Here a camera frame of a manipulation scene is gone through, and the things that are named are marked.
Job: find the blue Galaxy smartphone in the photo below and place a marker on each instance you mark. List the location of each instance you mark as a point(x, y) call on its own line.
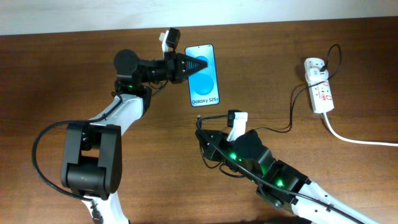
point(203, 85)

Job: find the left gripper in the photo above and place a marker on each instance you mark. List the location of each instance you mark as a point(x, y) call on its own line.
point(176, 66)

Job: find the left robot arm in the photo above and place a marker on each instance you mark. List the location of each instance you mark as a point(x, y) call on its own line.
point(92, 161)

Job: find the white USB charger adapter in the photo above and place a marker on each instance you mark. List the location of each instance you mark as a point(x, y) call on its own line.
point(314, 75)

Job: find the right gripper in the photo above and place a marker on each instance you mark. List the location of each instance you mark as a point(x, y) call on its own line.
point(213, 151)

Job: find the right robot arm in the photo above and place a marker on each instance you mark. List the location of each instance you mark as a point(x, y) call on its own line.
point(278, 183)

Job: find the white power strip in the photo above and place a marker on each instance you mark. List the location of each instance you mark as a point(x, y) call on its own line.
point(320, 93)

